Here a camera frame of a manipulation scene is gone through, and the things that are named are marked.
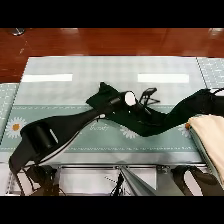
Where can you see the black garment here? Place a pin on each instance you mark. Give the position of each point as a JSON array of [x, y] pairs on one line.
[[156, 121]]

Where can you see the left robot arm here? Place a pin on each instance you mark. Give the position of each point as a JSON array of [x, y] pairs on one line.
[[60, 128]]

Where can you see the cream garment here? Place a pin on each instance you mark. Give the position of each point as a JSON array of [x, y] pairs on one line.
[[208, 133]]

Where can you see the grey-green garment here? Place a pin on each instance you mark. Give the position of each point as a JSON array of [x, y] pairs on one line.
[[204, 156]]

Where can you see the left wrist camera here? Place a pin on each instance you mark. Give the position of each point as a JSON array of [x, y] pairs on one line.
[[149, 94]]

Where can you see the silver frame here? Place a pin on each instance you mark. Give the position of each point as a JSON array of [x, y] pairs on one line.
[[90, 180]]

